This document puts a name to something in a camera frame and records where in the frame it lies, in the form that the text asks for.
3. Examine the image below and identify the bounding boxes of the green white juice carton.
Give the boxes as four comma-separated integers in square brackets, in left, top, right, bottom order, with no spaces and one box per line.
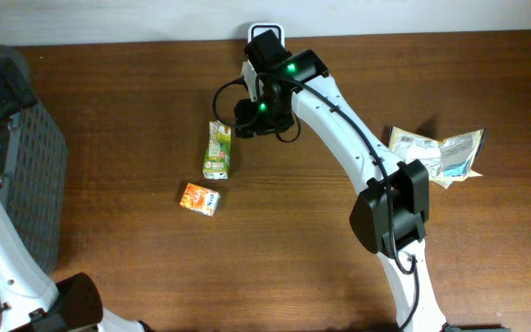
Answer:
[203,121,231,180]

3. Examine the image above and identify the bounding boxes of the small orange tissue pack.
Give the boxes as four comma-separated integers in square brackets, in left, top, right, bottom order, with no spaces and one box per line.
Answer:
[180,183,220,217]

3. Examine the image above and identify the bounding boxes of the yellow white snack bag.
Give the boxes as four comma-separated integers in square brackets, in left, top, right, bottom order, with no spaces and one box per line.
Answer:
[388,126,485,189]

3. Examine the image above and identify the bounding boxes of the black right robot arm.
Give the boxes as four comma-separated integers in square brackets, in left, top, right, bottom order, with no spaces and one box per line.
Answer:
[234,30,447,331]

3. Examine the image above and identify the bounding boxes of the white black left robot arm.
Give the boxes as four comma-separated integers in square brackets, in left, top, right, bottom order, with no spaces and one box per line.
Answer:
[0,48,148,332]

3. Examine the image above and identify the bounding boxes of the white barcode scanner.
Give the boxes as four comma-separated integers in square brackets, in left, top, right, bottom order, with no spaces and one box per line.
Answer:
[247,22,285,44]

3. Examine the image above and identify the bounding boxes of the dark grey plastic basket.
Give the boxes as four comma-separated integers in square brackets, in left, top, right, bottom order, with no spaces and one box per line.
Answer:
[0,44,69,276]

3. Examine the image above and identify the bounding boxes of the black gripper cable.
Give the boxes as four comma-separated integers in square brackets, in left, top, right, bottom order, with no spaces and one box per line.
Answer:
[212,71,421,332]

